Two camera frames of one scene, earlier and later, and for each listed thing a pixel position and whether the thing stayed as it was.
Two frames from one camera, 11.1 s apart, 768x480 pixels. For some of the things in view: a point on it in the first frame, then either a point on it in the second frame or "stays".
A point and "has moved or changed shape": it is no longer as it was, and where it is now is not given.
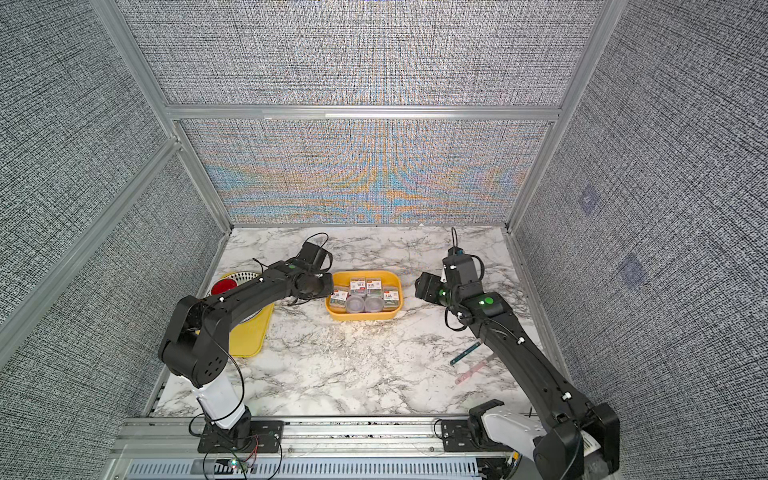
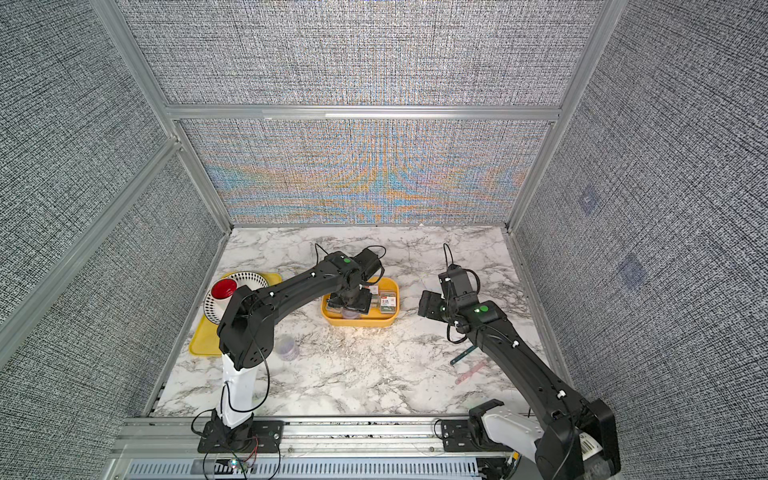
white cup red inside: x=223 y=285 stays
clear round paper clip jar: x=355 y=304 has moved or changed shape
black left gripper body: x=321 y=286 → x=360 y=301
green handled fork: x=465 y=352 stays
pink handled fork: x=467 y=374 stays
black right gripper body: x=438 y=291 → x=438 y=307
